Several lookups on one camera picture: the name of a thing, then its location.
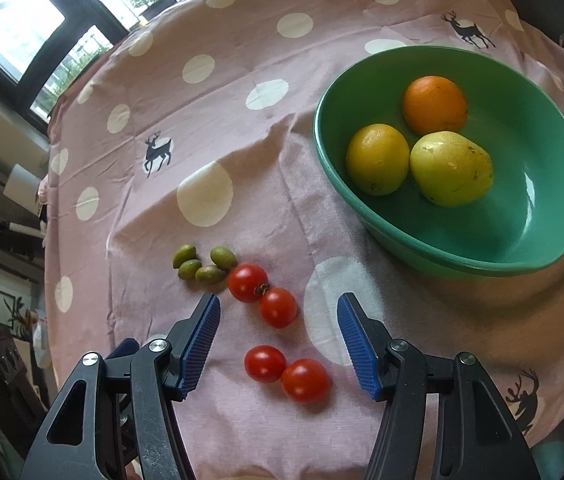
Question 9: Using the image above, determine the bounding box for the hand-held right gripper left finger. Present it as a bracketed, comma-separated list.
[17, 292, 221, 480]

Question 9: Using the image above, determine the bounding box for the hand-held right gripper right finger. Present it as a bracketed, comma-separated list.
[337, 292, 535, 480]

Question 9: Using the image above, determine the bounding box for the red cherry tomato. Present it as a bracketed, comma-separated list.
[281, 358, 331, 405]
[260, 287, 299, 329]
[244, 345, 287, 383]
[227, 264, 269, 303]

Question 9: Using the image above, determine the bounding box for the yellow lemon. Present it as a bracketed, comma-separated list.
[346, 123, 411, 196]

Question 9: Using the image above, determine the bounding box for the yellow-green pear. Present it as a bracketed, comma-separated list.
[409, 131, 494, 208]

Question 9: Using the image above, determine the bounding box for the green bowl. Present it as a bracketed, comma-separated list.
[313, 46, 564, 279]

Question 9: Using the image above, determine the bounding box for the orange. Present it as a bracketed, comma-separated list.
[403, 75, 468, 136]

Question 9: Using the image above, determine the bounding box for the pink polka dot tablecloth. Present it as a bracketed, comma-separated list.
[42, 0, 564, 480]

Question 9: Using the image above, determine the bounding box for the black framed window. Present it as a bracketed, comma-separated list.
[0, 0, 233, 126]

